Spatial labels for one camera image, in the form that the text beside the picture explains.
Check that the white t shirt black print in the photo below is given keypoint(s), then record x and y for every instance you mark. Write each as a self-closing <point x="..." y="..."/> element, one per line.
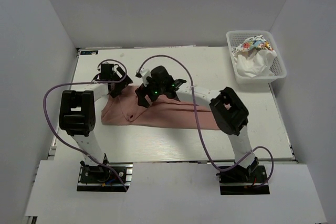
<point x="254" y="63"/>

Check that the white colourful print t shirt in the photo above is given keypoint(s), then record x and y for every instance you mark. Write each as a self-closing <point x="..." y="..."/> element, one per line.
<point x="251" y="43"/>

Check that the blue label sticker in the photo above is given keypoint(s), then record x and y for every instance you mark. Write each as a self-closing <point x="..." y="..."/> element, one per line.
<point x="89" y="52"/>

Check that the pink t shirt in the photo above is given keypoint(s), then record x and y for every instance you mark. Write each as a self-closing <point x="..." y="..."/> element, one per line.
<point x="163" y="113"/>

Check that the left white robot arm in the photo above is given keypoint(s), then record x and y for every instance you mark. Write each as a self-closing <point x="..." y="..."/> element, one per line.
<point x="77" y="110"/>

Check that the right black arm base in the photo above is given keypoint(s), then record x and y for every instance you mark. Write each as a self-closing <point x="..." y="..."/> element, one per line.
<point x="235" y="184"/>

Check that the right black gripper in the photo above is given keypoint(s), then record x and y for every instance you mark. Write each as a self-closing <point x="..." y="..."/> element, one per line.
<point x="144" y="89"/>

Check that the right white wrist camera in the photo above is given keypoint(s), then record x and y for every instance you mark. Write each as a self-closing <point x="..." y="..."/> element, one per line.
<point x="143" y="73"/>

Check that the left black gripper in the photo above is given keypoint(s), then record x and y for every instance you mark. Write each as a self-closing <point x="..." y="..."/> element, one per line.
<point x="122" y="85"/>

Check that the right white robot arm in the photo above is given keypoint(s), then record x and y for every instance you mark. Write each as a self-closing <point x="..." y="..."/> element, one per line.
<point x="229" y="112"/>

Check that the white plastic basket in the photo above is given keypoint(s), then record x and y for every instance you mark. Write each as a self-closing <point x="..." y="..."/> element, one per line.
<point x="234" y="38"/>

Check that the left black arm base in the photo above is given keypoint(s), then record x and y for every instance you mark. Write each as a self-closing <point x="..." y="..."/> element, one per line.
<point x="100" y="179"/>

